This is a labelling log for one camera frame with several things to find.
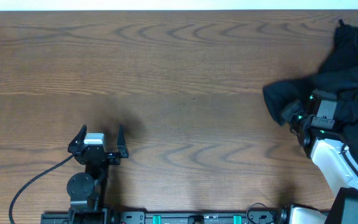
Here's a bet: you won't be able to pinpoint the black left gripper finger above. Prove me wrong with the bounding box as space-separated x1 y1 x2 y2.
70 124 87 147
116 125 126 153

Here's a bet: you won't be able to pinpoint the black cloth shorts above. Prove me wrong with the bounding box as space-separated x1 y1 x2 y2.
262 22 358 163

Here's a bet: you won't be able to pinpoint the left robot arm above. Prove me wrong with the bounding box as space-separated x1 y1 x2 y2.
67 125 129 224

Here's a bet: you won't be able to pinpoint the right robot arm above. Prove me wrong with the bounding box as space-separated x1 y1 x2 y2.
280 99 358 224

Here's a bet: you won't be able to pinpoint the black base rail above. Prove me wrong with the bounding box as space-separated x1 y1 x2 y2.
40 210 278 224

